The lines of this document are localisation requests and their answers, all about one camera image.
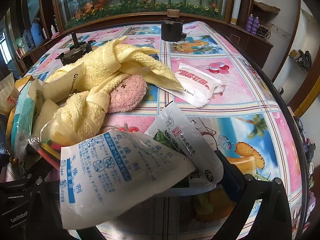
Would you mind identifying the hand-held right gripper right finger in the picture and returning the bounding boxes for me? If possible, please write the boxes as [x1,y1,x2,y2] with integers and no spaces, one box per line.
[212,150,293,240]

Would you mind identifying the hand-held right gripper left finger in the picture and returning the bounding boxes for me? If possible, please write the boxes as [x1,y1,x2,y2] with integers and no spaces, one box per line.
[26,174,105,240]

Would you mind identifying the clear bag of coloured sticks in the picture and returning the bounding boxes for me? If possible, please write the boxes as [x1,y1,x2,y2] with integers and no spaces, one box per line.
[27,120,75,173]

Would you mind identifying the white green granule packet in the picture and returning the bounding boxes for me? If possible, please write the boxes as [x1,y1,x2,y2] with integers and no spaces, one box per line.
[145,101,224,193]

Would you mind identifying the plastic snack packets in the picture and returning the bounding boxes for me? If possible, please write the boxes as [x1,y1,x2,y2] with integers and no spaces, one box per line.
[59,130,197,230]

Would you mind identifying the white packet red label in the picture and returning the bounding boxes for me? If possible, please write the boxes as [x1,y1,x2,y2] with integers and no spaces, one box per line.
[174,63,222,108]

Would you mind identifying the yellow towel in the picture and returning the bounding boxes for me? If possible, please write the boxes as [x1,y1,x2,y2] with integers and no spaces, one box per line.
[45,36,185,143]

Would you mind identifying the white knife-like strip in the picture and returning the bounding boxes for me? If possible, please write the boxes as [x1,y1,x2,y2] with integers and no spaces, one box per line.
[29,62,85,103]

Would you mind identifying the yellow cardboard box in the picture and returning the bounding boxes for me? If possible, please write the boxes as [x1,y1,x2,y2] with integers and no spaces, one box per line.
[6,75,35,160]

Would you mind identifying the pink plush toy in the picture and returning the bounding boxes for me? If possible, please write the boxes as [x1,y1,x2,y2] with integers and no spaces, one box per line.
[107,74,148,113]

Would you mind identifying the fruit printed tablecloth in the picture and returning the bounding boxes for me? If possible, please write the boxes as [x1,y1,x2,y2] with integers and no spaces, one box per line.
[5,20,303,240]

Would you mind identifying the light teal packet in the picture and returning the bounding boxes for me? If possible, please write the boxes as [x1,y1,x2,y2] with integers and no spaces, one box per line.
[11,87,37,160]

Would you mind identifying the kraft paper pouch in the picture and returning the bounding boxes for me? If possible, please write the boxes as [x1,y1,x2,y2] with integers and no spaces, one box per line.
[0,76,20,117]

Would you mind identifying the black yellow power tool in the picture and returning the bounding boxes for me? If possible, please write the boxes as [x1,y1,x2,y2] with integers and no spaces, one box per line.
[290,50,312,68]

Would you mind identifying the brown wooden board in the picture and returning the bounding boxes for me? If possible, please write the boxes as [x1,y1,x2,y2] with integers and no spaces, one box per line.
[254,1,279,14]

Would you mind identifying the blue thermos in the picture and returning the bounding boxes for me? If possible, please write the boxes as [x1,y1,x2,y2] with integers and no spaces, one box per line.
[30,20,42,48]

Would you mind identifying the black wire rack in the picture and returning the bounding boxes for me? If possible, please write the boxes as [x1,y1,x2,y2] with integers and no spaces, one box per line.
[257,23,272,38]

